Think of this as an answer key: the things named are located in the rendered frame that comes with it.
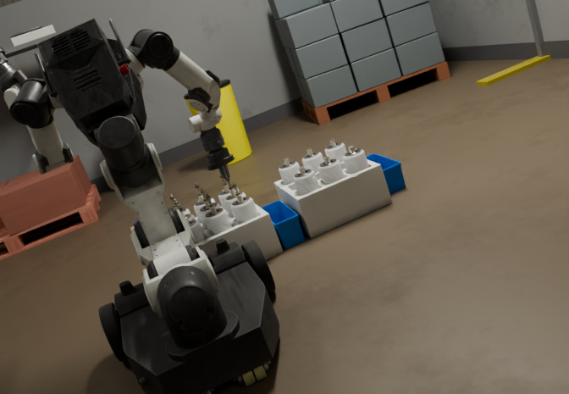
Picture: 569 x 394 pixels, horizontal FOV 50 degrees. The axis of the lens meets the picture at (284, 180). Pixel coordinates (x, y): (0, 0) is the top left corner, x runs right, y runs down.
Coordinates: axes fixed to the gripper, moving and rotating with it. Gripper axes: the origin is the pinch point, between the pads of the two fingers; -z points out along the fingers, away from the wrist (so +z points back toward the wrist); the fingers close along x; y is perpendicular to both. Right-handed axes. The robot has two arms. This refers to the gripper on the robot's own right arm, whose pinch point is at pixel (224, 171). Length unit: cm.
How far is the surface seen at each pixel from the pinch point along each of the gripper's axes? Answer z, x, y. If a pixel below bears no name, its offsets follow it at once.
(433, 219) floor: -37, -35, 71
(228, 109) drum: 1, -109, -144
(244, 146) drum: -28, -112, -145
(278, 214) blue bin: -30.7, -20.4, -3.2
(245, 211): -14.8, 6.6, 15.2
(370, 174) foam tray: -21, -42, 39
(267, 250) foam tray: -32.7, 6.0, 18.5
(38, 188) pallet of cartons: -1, 16, -198
